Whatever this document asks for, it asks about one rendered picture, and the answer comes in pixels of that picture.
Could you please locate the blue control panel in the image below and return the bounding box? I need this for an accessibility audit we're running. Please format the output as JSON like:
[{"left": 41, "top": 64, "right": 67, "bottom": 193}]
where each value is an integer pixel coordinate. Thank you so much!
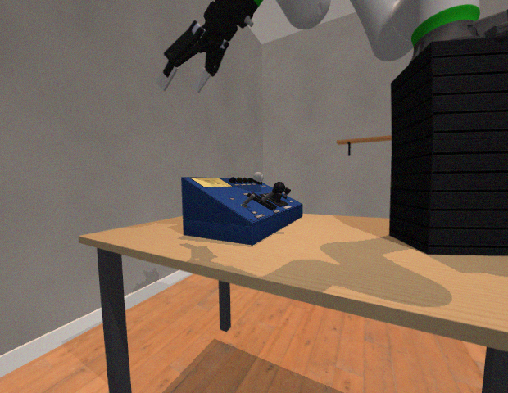
[{"left": 181, "top": 172, "right": 303, "bottom": 245}]

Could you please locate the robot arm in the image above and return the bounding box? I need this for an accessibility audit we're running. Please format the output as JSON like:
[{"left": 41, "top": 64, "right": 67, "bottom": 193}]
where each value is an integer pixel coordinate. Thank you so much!
[{"left": 215, "top": 0, "right": 508, "bottom": 62}]

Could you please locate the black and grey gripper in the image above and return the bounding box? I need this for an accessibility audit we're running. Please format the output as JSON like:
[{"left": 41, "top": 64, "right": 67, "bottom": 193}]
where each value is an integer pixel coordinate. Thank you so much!
[{"left": 156, "top": 1, "right": 238, "bottom": 93}]

